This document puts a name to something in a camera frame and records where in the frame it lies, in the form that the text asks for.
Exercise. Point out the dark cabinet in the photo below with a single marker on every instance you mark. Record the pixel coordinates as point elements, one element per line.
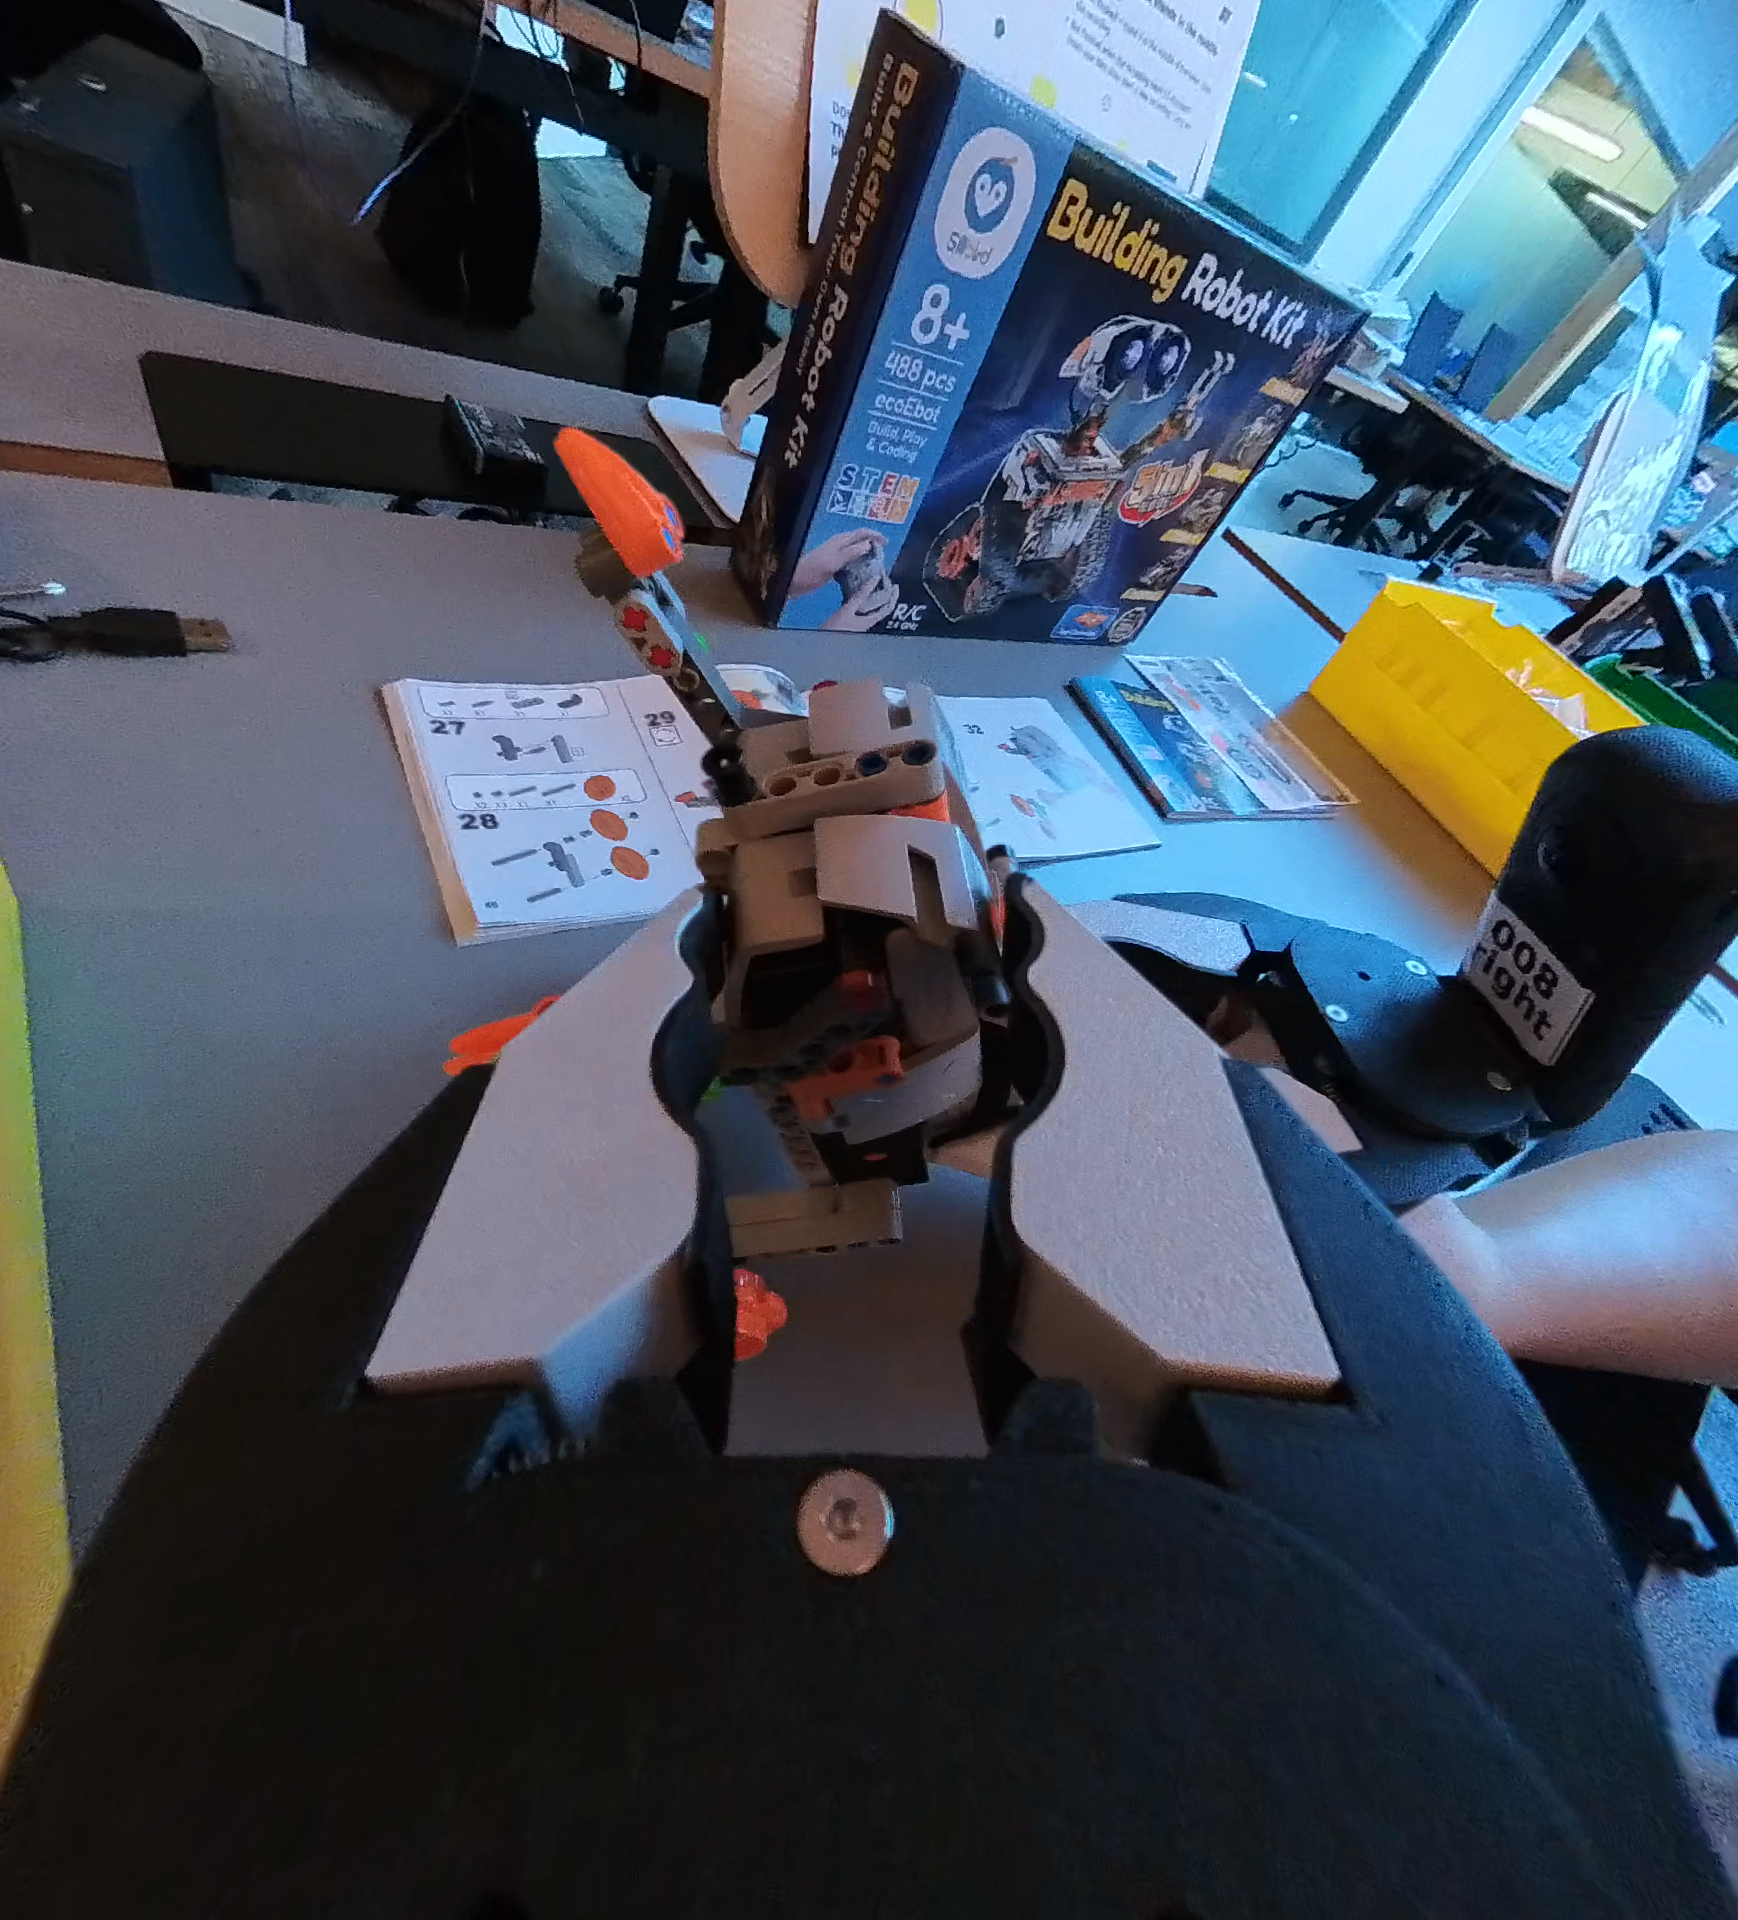
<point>105,164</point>

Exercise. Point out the small orange brick piece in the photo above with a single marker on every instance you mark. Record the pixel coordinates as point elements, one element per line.
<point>759,1313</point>

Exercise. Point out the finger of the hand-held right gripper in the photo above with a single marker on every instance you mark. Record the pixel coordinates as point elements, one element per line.
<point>1185,929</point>
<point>1296,1103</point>

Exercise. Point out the cardboard figure stand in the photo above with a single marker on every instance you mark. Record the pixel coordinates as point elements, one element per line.
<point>1648,421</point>

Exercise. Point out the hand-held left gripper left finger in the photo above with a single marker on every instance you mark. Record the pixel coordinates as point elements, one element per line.
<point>540,1201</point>

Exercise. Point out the blue robot kit box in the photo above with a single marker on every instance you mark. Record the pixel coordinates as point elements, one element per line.
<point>1049,376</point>

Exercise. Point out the robot sticker sheet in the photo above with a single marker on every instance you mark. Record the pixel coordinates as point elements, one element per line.
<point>1261,735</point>

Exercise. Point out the black power adapter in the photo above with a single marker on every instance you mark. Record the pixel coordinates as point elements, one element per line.
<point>502,435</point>

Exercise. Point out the grey orange brick robot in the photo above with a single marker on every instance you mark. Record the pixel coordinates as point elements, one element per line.
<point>869,886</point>

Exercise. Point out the grey desk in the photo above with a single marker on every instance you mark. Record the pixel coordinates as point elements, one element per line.
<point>286,1050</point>

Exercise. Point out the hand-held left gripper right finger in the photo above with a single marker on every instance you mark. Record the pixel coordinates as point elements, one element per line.
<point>1170,1201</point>

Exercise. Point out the person's right forearm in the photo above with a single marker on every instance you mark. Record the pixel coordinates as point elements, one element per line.
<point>1635,1247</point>

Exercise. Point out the orange claw brick piece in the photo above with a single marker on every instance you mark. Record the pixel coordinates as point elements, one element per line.
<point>502,1036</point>

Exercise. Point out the black desk panel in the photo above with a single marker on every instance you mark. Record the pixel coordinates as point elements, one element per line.
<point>286,427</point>

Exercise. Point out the white instruction booklet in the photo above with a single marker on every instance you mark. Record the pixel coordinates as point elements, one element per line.
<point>540,809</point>

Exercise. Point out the white printed sheet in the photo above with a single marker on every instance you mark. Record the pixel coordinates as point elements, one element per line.
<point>1110,75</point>

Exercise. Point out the wooden display stand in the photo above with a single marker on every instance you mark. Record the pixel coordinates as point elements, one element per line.
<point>758,150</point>

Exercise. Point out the orange fin brick assembly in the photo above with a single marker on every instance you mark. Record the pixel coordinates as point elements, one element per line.
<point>622,496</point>

